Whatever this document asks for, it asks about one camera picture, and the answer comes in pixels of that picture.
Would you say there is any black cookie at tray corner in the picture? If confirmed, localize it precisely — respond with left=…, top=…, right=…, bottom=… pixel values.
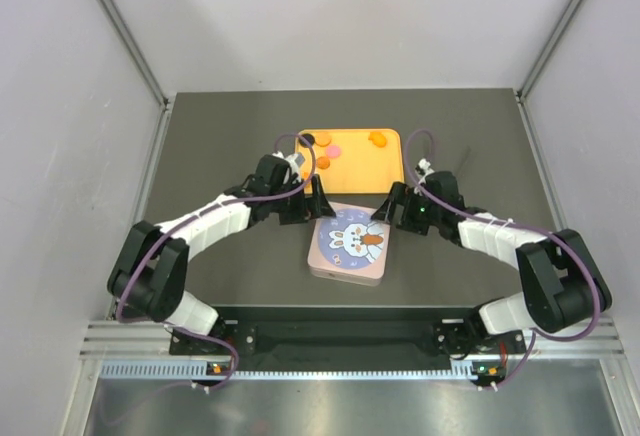
left=301, top=133, right=315, bottom=147

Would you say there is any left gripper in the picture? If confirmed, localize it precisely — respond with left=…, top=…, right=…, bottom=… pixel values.
left=269, top=174, right=334, bottom=224

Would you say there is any orange round cookie top left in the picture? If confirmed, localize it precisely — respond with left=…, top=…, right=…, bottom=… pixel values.
left=315, top=132, right=332, bottom=147

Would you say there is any purple cable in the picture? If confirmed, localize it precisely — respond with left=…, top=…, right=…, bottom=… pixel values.
left=114, top=131, right=317, bottom=392
left=403, top=128, right=602, bottom=387

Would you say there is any orange fish cookie back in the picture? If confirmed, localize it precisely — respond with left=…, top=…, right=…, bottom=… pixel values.
left=368, top=131, right=388, bottom=148

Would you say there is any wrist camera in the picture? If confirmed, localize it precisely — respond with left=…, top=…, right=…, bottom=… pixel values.
left=415, top=158, right=434, bottom=184
left=285, top=152, right=305, bottom=178

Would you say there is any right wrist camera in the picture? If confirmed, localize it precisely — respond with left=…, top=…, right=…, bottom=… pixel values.
left=415, top=158, right=434, bottom=184

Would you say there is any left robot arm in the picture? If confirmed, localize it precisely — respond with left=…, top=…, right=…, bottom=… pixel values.
left=107, top=152, right=335, bottom=353

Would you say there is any silver tin lid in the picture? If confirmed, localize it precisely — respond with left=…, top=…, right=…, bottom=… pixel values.
left=307, top=202, right=390, bottom=287

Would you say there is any orange swirl cookie left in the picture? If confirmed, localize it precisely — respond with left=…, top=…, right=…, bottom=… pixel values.
left=316, top=156, right=330, bottom=169

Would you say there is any yellow tray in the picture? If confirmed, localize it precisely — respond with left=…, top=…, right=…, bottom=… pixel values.
left=295, top=128, right=404, bottom=195

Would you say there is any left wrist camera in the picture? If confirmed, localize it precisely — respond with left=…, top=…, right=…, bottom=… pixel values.
left=285, top=152, right=305, bottom=178

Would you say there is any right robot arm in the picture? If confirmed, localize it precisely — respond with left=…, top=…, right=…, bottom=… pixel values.
left=373, top=171, right=613, bottom=352

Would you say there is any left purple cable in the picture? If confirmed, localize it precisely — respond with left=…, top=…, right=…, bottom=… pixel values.
left=114, top=131, right=317, bottom=392

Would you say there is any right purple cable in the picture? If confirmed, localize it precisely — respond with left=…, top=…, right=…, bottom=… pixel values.
left=403, top=128, right=602, bottom=387

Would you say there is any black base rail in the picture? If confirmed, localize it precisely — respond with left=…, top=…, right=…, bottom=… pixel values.
left=169, top=305, right=526, bottom=372

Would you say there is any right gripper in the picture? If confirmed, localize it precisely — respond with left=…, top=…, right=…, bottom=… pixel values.
left=371, top=182, right=442, bottom=235

